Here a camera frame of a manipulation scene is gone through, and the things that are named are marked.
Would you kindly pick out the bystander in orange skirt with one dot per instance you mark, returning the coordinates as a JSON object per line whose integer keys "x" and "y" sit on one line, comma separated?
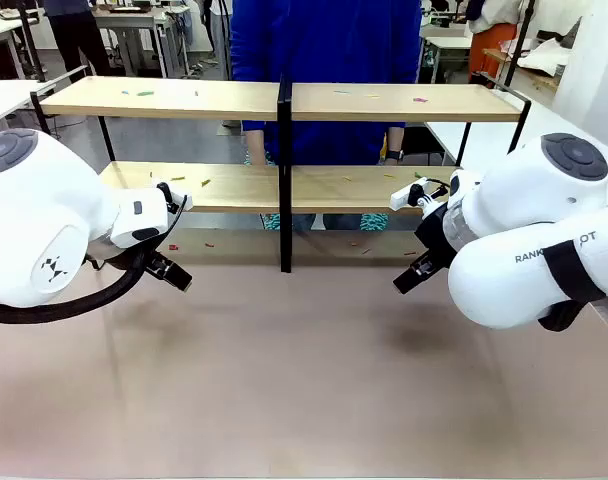
{"x": 494, "y": 45}

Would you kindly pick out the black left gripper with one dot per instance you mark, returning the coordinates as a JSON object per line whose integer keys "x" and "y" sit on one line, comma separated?
{"x": 158, "y": 265}

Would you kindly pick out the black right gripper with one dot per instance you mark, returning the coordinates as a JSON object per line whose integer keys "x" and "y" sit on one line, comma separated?
{"x": 436, "y": 235}

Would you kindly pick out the person's left forearm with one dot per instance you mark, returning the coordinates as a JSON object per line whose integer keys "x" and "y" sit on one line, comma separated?
{"x": 395, "y": 140}

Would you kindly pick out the wooden shelf black metal frame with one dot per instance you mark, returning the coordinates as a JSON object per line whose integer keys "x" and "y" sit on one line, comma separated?
{"x": 234, "y": 100}

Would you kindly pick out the person in blue sweater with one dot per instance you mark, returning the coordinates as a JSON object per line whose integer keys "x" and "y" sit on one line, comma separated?
{"x": 334, "y": 50}

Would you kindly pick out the wooden background table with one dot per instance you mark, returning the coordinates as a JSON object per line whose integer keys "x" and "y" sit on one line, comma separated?
{"x": 534, "y": 75}

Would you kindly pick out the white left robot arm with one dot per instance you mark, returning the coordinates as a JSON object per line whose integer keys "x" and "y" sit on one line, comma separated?
{"x": 34, "y": 200}

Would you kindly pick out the large white side table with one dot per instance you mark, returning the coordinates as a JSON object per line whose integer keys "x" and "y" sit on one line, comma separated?
{"x": 489, "y": 142}

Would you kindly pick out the white cloth sheet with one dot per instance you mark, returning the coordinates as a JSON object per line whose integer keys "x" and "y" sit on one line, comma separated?
{"x": 544, "y": 55}

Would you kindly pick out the bystander in dark clothes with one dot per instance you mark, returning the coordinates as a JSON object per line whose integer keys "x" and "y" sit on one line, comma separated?
{"x": 76, "y": 30}

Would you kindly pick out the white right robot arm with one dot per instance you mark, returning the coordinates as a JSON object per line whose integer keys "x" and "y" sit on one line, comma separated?
{"x": 534, "y": 200}

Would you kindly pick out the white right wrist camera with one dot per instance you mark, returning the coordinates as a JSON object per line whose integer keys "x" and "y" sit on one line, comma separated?
{"x": 401, "y": 197}

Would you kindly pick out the black wristwatch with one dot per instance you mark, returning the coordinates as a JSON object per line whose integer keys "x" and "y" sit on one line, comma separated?
{"x": 395, "y": 155}

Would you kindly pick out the black stand pole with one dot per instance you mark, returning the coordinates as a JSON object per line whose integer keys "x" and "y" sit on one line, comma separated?
{"x": 519, "y": 40}
{"x": 31, "y": 40}

